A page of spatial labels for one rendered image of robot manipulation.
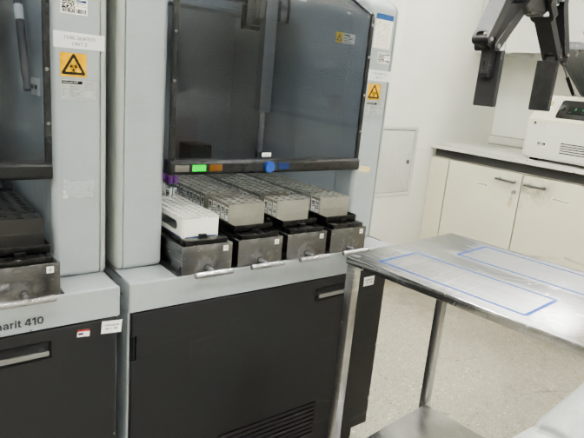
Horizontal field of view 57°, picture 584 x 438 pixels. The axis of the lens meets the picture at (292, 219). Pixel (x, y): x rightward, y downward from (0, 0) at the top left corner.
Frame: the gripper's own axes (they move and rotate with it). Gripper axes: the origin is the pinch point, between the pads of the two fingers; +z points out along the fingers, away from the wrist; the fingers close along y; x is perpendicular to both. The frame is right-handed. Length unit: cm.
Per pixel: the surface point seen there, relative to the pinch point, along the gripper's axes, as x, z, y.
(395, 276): 29, 39, 16
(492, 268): 23, 38, 41
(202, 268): 66, 46, -11
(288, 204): 73, 33, 19
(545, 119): 114, 8, 220
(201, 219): 70, 34, -10
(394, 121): 186, 18, 180
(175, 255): 69, 42, -17
